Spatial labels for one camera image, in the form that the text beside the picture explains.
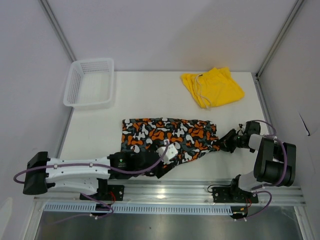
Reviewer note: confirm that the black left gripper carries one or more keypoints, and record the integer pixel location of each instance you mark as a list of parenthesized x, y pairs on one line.
[(159, 171)]

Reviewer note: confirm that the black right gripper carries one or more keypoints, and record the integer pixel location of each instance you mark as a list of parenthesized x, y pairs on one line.
[(224, 142)]

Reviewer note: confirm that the camouflage patterned shorts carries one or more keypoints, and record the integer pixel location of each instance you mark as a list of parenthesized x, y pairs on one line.
[(192, 138)]

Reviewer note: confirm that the yellow shorts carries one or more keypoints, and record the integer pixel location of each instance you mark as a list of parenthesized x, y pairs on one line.
[(217, 85)]

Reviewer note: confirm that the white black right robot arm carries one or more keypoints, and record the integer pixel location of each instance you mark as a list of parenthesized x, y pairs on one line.
[(275, 163)]

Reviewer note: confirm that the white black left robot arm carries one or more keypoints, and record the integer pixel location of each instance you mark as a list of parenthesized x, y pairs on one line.
[(90, 176)]

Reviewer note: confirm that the white plastic basket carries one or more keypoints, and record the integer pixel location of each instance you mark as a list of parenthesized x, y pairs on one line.
[(90, 84)]

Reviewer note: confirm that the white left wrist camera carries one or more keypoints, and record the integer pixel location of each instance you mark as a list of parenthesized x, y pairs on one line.
[(167, 154)]

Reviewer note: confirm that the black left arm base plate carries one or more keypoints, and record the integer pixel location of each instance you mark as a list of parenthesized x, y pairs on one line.
[(109, 193)]

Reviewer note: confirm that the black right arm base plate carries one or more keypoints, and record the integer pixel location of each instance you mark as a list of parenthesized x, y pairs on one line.
[(228, 194)]

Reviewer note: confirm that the cream shorts drawstring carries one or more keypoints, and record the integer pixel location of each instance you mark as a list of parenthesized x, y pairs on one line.
[(202, 100)]

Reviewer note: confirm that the white slotted cable duct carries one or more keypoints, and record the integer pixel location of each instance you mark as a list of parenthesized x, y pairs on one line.
[(121, 208)]

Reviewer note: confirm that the aluminium corner post right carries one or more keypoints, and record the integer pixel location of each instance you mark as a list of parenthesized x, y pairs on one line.
[(288, 23)]

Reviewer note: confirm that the aluminium corner post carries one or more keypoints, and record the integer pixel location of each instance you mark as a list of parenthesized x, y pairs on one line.
[(288, 23), (53, 21)]

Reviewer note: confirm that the aluminium corner post left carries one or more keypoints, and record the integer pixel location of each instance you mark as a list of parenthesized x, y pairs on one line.
[(53, 21)]

